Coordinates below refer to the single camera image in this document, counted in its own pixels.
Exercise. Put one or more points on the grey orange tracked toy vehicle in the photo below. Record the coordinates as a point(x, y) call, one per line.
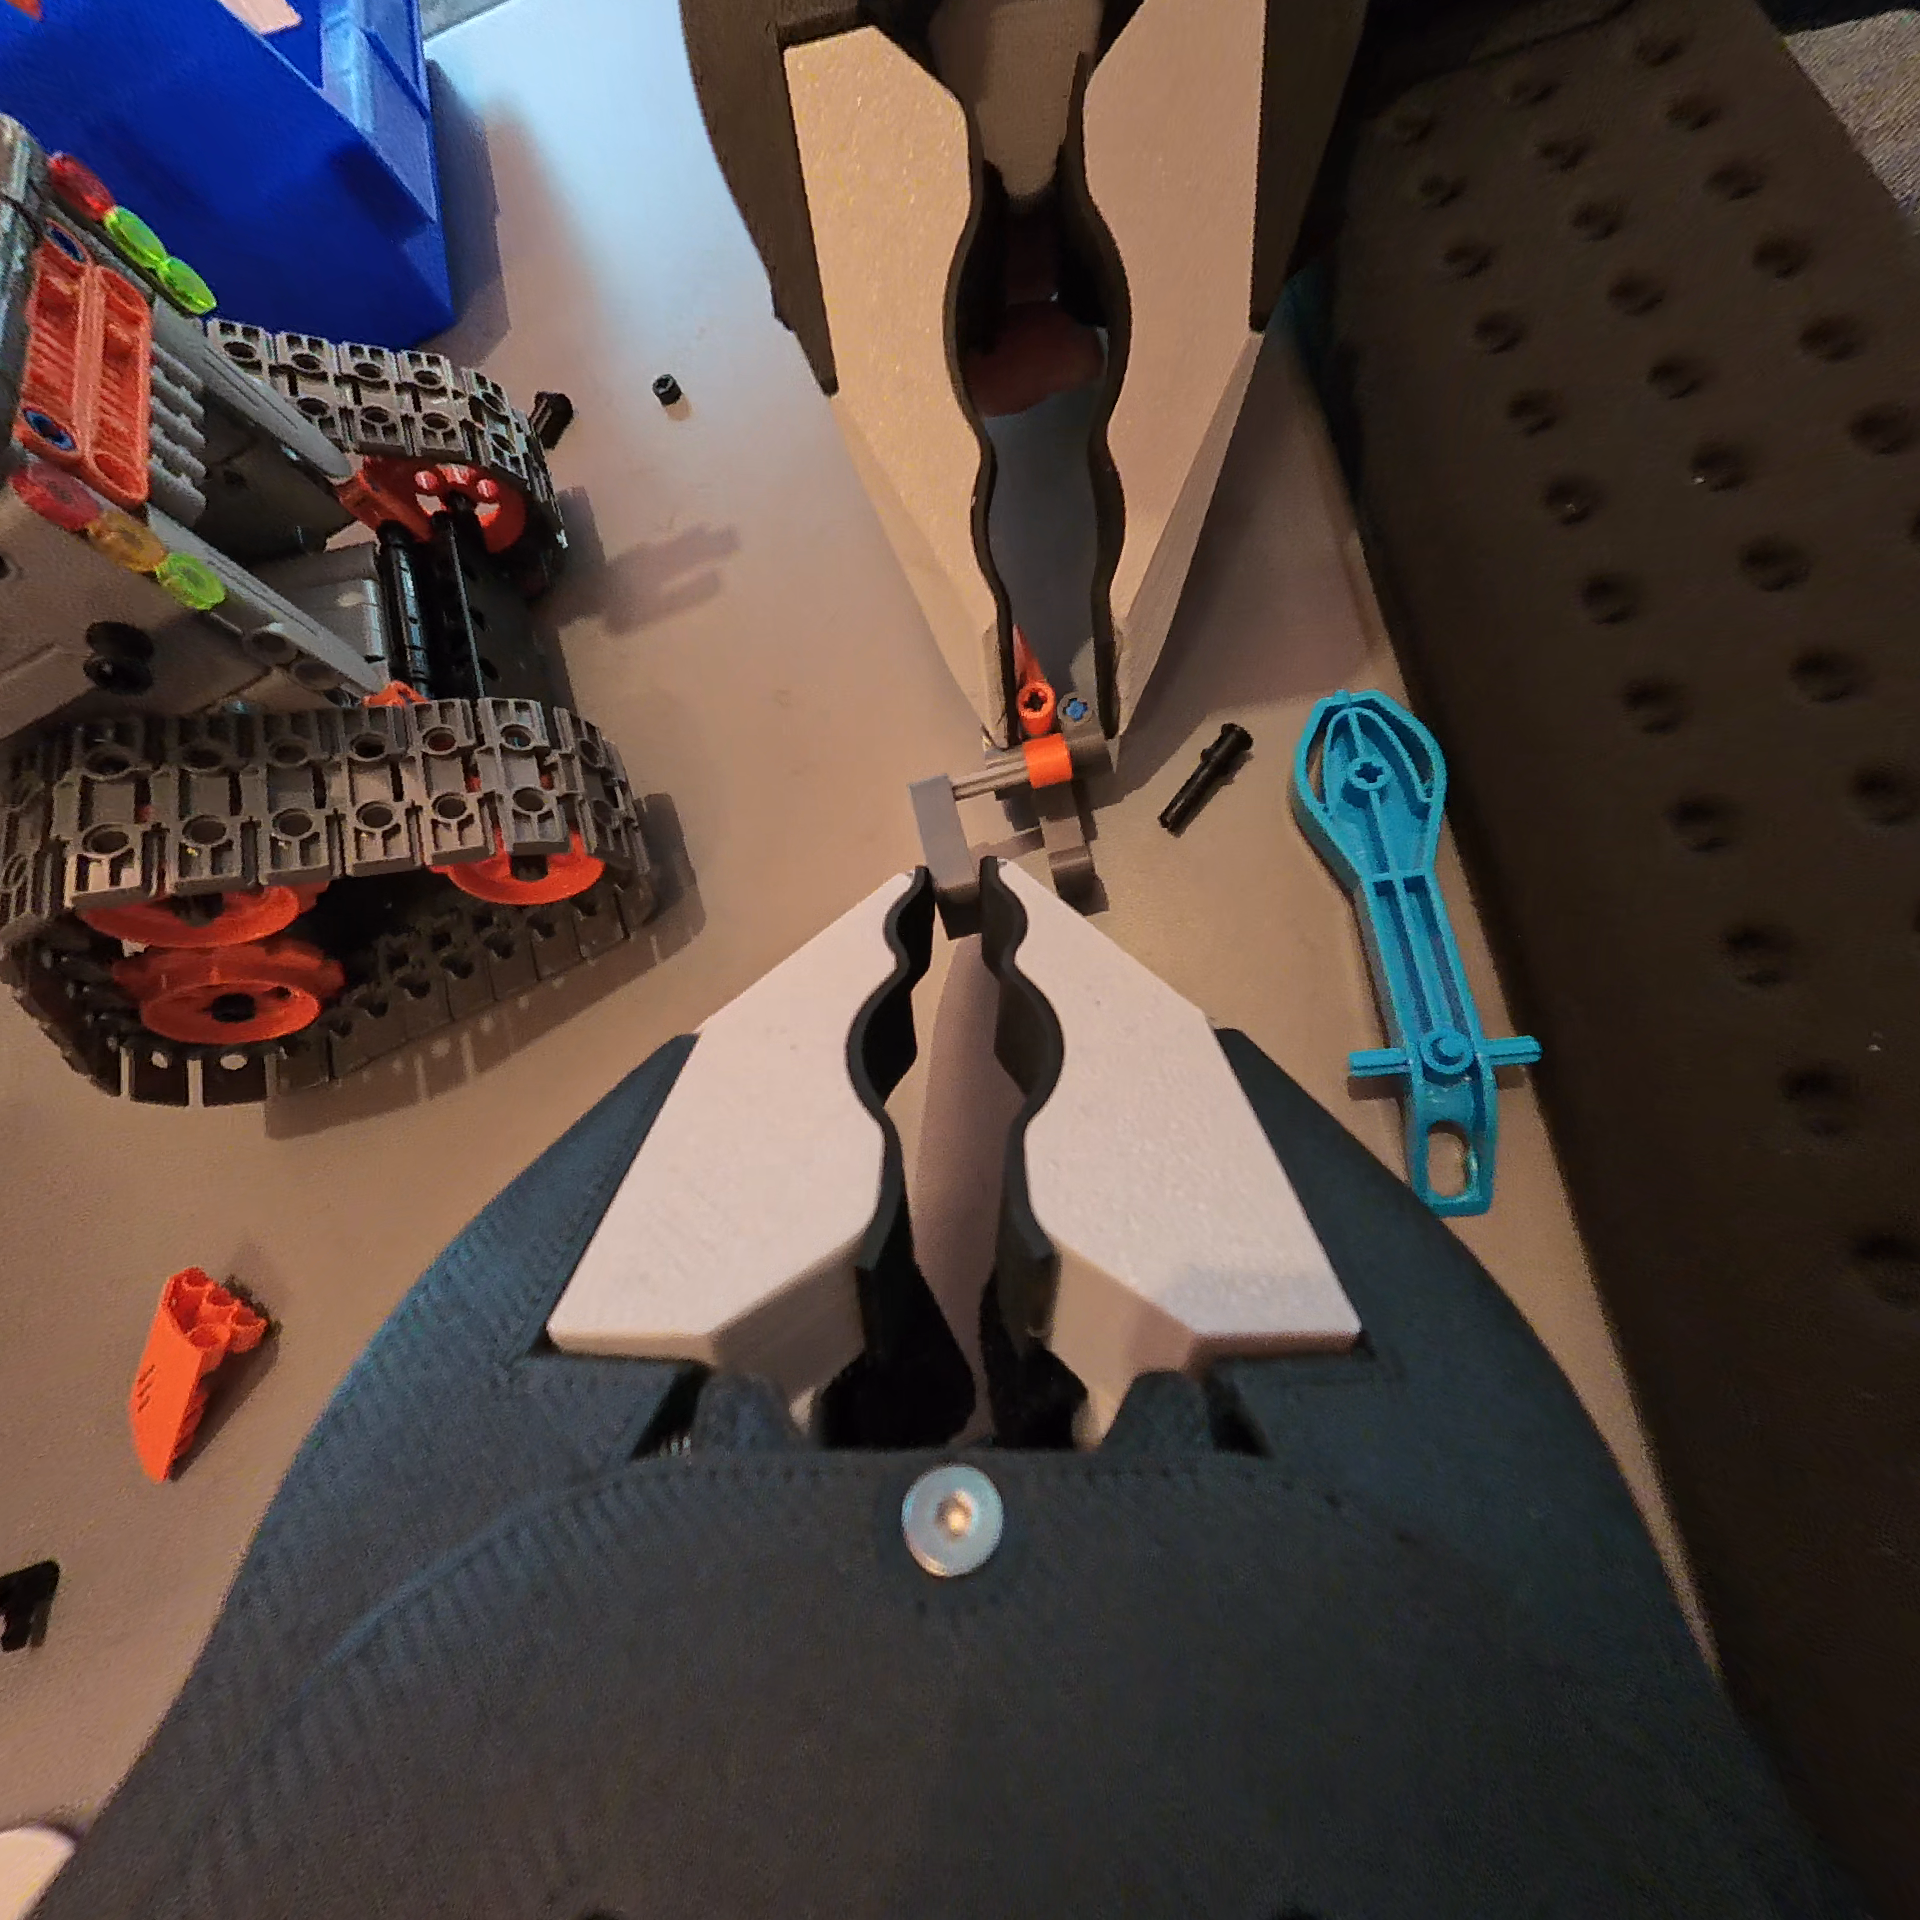
point(226, 750)

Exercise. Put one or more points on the white book stand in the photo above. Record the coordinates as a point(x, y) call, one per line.
point(28, 1867)

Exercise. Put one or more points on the black pin connector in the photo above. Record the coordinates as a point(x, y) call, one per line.
point(548, 414)

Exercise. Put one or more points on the teal plastic separator tool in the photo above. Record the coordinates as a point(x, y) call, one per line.
point(1400, 901)

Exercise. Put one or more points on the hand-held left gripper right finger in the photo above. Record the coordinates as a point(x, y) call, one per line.
point(1198, 1203)

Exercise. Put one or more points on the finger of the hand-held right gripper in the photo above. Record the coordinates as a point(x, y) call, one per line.
point(1184, 226)
point(886, 303)

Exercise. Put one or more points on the long black pin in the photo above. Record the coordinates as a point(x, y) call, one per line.
point(1204, 779)

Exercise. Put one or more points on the black dimpled foam mat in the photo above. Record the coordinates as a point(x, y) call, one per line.
point(1650, 750)

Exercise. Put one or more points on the orange curved brick piece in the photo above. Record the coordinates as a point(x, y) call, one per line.
point(190, 1366)

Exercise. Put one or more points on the grey long pin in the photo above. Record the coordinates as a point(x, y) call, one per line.
point(992, 779)

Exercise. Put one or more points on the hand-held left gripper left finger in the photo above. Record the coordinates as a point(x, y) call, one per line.
point(704, 1203)

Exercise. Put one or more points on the person's right hand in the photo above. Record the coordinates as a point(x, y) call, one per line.
point(1043, 365)

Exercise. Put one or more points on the blue plastic storage bin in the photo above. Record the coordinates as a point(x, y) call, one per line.
point(226, 150)

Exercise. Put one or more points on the small black connector piece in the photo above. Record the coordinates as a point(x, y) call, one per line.
point(27, 1604)

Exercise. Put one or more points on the orange grey brick assembly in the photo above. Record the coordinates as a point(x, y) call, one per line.
point(1045, 757)

